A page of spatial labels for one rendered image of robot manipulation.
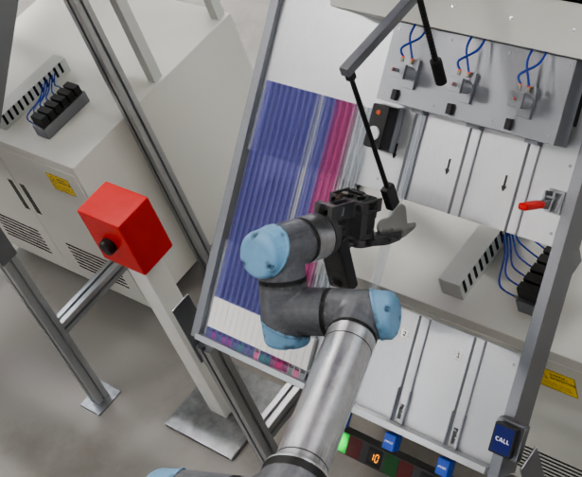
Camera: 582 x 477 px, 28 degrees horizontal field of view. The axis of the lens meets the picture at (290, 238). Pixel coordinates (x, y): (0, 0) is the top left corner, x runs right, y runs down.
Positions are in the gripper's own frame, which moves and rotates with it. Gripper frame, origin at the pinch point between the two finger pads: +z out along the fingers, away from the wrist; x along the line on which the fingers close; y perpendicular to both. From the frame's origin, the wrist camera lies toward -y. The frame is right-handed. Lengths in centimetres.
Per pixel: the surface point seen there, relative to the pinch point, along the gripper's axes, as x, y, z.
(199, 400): 83, -83, 44
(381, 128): 4.2, 15.9, 0.0
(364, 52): -6.9, 33.1, -22.6
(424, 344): -12.1, -17.5, -3.7
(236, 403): 38, -53, 7
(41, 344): 143, -88, 39
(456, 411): -21.2, -25.9, -5.6
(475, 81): -12.2, 27.3, 0.8
